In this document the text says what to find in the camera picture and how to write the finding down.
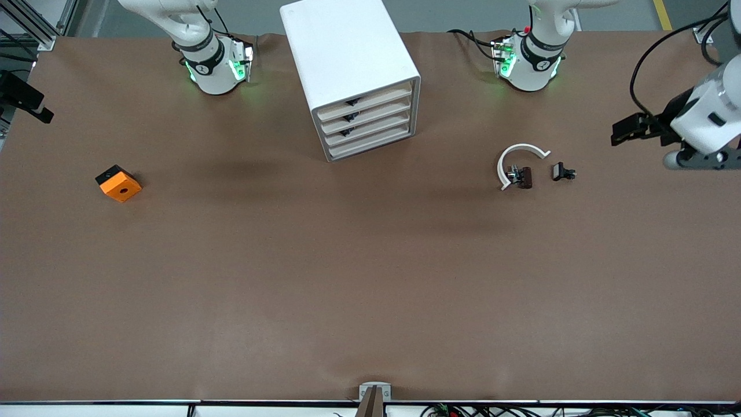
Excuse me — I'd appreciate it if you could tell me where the beige cabinet drawer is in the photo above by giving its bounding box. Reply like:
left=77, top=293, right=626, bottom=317
left=322, top=108, right=415, bottom=150
left=316, top=83, right=414, bottom=125
left=318, top=94, right=414, bottom=138
left=326, top=122, right=416, bottom=162

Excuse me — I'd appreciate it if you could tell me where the orange and black button box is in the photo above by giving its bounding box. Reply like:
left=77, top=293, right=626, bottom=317
left=95, top=164, right=142, bottom=203

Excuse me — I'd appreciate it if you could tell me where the white drawer cabinet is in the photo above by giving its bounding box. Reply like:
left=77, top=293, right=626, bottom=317
left=280, top=0, right=421, bottom=163

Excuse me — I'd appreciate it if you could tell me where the white curved plastic part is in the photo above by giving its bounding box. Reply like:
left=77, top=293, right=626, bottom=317
left=497, top=143, right=552, bottom=192

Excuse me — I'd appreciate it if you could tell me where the small brown contact block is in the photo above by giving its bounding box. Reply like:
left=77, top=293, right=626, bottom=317
left=507, top=166, right=533, bottom=190

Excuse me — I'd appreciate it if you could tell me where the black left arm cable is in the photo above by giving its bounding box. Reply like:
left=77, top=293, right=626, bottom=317
left=630, top=3, right=731, bottom=119

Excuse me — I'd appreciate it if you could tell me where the black arm base cable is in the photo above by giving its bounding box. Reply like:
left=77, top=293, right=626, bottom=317
left=447, top=29, right=500, bottom=61

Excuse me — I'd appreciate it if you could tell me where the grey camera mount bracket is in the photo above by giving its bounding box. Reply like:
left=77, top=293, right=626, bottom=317
left=356, top=382, right=392, bottom=417

